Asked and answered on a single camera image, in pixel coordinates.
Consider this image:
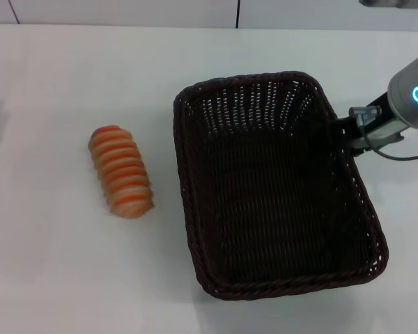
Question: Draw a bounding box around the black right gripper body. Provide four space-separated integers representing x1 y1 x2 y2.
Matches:
342 91 405 154

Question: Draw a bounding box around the black woven plastic basket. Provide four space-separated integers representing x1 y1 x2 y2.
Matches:
172 70 390 301

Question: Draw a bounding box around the orange striped bread roll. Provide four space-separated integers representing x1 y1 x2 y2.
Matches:
87 125 155 220

